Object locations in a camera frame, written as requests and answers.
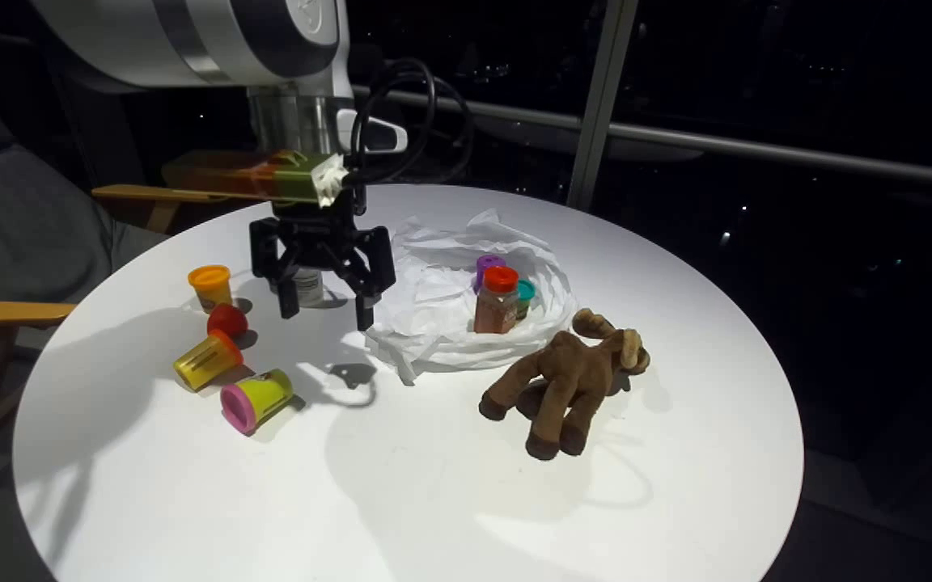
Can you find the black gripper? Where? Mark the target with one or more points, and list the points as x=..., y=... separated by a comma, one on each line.
x=320, y=241

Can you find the orange lid yellow tub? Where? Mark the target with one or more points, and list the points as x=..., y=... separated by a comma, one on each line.
x=208, y=361

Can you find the pink lid yellow tub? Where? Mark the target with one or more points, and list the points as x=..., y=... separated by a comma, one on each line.
x=249, y=403

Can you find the purple play-doh tub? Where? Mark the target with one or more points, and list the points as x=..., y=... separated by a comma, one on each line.
x=484, y=271

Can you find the brown jar orange lid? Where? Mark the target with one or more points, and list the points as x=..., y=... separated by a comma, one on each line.
x=495, y=301

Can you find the teal lid green tub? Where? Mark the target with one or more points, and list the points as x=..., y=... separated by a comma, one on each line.
x=526, y=300

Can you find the white pill bottle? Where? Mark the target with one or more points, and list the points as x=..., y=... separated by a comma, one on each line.
x=308, y=283

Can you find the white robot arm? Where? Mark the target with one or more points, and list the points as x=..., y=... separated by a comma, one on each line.
x=289, y=58

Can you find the white plastic bag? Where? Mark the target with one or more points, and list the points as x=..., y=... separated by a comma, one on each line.
x=425, y=319

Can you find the red ball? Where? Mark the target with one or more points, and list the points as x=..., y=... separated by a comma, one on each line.
x=232, y=323

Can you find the brown plush toy animal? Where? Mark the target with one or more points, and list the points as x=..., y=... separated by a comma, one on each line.
x=564, y=384

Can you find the wooden chair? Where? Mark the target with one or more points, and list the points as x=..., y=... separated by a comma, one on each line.
x=15, y=311

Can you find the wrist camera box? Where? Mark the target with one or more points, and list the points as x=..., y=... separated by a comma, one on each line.
x=301, y=179

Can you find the horizontal window rail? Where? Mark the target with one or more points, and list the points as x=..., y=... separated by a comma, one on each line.
x=560, y=134

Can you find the window frame post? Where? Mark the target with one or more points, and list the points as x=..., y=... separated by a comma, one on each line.
x=601, y=101

